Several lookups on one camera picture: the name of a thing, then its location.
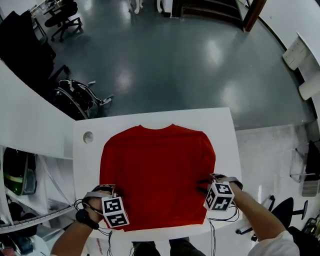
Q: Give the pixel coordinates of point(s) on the teal black device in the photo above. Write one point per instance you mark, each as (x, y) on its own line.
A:
(22, 243)

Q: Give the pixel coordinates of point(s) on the brown wooden newel post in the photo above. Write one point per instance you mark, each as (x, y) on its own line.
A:
(255, 15)

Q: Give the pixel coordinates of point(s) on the black chrome-frame visitor chair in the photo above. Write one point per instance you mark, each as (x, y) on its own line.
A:
(313, 160)

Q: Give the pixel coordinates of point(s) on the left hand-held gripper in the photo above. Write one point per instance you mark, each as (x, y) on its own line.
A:
(115, 212)

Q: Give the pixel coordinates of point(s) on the dark wooden staircase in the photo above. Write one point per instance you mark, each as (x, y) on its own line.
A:
(210, 12)

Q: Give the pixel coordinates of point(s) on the white curved console table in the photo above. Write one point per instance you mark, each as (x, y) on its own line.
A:
(307, 72)

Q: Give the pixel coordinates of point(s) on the black wristwatch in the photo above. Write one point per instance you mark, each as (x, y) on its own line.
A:
(86, 218)

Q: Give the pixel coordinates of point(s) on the black office chair with headrest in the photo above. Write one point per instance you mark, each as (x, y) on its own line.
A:
(62, 20)

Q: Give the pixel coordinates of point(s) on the white metal shelf rack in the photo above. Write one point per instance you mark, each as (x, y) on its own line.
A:
(50, 213)

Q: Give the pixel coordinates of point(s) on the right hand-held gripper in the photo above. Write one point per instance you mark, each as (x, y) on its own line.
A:
(220, 197)

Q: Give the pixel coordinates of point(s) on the red shirt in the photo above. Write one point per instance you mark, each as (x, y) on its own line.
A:
(155, 175)

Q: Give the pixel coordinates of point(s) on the person's left forearm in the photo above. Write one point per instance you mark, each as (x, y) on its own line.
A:
(72, 237)

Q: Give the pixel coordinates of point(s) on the black swivel office chair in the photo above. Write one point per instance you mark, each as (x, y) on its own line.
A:
(282, 212)

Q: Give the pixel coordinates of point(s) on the person's right forearm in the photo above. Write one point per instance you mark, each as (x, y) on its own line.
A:
(260, 217)

